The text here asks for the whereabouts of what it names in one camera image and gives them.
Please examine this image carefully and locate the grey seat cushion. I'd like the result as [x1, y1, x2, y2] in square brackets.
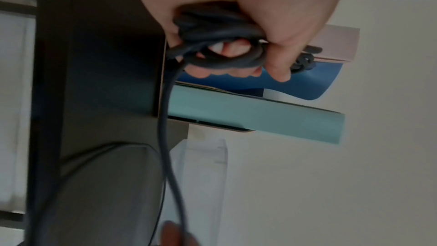
[44, 143, 165, 246]

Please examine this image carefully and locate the pink box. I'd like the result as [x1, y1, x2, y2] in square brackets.
[305, 25, 361, 63]

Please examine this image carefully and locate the teal long box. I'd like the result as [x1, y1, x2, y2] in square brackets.
[167, 82, 346, 146]

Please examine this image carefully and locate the dark brown desk panel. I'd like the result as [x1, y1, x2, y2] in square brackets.
[25, 0, 190, 246]

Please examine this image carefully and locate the black cable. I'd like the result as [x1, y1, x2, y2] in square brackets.
[158, 1, 271, 246]

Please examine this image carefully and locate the clear plastic container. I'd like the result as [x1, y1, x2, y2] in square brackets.
[163, 137, 230, 246]

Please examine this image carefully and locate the person's right hand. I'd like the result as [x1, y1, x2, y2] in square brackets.
[160, 220, 199, 246]

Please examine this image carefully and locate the blue plastic object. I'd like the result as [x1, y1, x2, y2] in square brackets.
[176, 60, 343, 102]

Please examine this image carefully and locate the small black clip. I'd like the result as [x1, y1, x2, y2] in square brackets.
[290, 46, 324, 73]

